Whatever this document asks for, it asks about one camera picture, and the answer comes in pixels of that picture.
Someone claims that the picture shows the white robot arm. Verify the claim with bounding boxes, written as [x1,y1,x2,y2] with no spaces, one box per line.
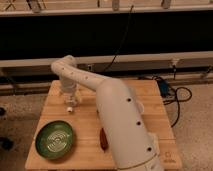
[51,55,164,171]

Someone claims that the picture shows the green ceramic bowl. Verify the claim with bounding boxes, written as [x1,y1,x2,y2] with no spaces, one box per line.
[35,120,75,160]

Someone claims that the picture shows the brown oblong object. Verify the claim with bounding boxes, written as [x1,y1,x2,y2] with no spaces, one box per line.
[99,128,108,151]

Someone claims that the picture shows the wooden table board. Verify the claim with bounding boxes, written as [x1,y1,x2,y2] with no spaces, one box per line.
[25,80,182,171]

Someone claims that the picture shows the blue box on floor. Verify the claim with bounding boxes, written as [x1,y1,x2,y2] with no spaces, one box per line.
[158,81,169,97]

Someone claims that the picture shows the black hanging cable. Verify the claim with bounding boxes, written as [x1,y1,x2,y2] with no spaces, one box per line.
[101,3,135,73]

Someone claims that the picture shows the black floor cables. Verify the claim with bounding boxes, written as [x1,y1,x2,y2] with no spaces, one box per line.
[152,75,193,128]

